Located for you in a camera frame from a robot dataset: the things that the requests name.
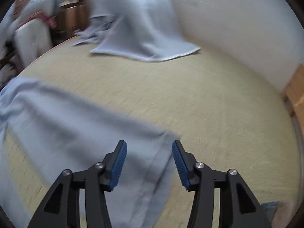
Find light blue denim pants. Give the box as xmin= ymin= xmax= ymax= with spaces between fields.
xmin=1 ymin=77 xmax=178 ymax=227

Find clear plastic storage bag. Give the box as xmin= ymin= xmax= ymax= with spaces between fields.
xmin=14 ymin=19 xmax=53 ymax=68

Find light blue blanket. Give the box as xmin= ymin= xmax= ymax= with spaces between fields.
xmin=76 ymin=0 xmax=200 ymax=62

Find white plush pillow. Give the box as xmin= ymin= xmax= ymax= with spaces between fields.
xmin=8 ymin=0 xmax=61 ymax=32

